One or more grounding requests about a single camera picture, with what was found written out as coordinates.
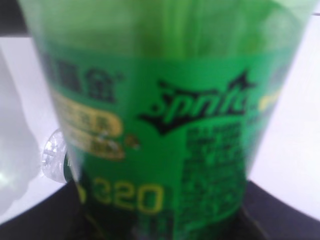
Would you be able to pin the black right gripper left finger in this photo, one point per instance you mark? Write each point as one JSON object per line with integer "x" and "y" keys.
{"x": 59, "y": 217}

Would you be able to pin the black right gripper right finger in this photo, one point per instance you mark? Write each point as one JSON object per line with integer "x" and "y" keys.
{"x": 264, "y": 217}

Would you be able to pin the green Sprite bottle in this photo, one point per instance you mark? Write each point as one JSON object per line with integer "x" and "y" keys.
{"x": 163, "y": 104}

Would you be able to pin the clear water bottle green label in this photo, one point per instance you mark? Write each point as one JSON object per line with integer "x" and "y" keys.
{"x": 55, "y": 162}

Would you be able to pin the white ceramic mug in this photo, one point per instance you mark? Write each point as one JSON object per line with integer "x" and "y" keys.
{"x": 19, "y": 149}

